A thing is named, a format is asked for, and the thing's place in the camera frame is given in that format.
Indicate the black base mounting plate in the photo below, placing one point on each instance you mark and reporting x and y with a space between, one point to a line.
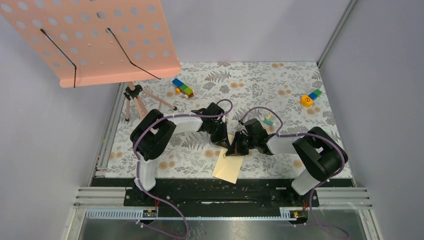
217 198

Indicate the yellow blue green toy blocks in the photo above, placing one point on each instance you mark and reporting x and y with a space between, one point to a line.
308 100

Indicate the cream envelope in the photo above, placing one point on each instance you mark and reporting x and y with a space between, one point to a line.
227 168

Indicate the floral patterned table mat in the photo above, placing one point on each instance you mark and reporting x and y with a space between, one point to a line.
275 85

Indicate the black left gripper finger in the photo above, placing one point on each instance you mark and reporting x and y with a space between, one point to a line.
222 139
213 133

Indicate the pink tripod music stand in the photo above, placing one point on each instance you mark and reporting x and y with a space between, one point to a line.
97 42

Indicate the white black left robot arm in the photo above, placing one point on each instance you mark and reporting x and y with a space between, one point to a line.
152 135

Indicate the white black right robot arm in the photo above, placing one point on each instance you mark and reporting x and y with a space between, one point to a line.
321 156

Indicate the small cream crumb piece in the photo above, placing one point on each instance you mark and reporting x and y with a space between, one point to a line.
269 116

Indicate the multicolour toy block car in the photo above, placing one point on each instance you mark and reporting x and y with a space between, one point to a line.
182 88

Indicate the white green glue stick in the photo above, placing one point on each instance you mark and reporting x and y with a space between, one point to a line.
268 122

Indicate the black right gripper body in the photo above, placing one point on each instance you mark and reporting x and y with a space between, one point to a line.
252 141

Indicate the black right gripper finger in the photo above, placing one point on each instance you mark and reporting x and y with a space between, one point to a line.
241 150
240 137

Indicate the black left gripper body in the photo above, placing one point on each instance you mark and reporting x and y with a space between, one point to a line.
211 122

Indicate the aluminium frame rail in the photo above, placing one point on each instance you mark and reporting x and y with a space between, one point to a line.
113 209

